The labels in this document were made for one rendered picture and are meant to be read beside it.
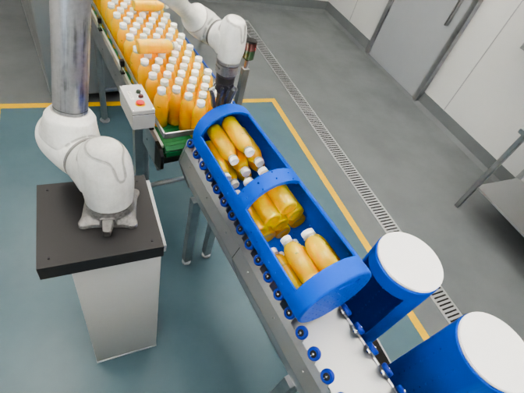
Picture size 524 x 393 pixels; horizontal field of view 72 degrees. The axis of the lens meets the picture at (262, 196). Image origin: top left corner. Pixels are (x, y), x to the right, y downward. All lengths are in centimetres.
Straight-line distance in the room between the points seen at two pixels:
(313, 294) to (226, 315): 126
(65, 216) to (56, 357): 106
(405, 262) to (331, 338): 43
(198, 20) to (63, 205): 80
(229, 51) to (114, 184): 62
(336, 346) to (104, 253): 83
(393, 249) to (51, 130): 129
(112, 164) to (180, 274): 137
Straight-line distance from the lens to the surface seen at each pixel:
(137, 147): 191
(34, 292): 244
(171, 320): 227
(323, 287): 110
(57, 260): 124
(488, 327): 161
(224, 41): 139
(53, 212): 137
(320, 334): 136
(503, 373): 155
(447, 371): 156
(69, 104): 125
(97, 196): 121
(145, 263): 141
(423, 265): 159
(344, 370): 135
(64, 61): 121
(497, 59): 470
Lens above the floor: 209
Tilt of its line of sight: 46 degrees down
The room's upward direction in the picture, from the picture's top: 20 degrees clockwise
